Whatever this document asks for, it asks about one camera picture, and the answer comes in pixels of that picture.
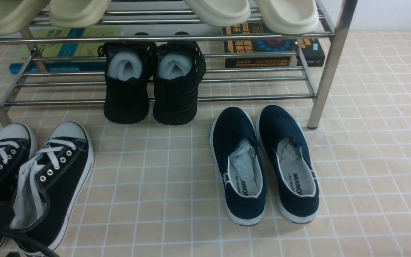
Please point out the black canvas sneaker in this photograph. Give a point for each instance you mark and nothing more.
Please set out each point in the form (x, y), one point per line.
(50, 183)
(17, 145)

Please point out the black mesh shoe, left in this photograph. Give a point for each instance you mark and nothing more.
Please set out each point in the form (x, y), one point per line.
(129, 67)

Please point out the black mesh shoe, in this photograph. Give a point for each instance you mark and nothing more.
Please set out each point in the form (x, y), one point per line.
(181, 67)
(129, 67)

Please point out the black mesh shoe, right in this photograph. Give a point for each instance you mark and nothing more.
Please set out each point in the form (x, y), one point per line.
(181, 67)

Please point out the navy slip-on shoe, left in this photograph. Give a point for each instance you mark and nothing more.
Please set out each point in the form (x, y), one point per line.
(234, 146)

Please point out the navy slip-on shoe, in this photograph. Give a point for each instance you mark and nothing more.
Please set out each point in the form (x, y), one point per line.
(234, 146)
(283, 141)

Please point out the silver metal shoe rack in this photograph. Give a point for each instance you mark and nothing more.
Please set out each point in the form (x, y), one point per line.
(34, 66)

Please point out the navy slip-on shoe, right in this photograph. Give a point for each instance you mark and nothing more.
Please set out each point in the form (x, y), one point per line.
(283, 141)

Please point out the green and blue book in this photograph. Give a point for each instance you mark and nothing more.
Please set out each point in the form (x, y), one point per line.
(68, 49)

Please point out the cream slipper, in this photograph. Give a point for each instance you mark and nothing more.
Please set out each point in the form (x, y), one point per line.
(289, 17)
(220, 13)

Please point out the cream slipper, far right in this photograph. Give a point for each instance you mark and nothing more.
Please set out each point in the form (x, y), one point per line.
(289, 17)

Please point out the black book with orange text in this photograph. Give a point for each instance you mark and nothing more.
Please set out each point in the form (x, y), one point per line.
(271, 49)

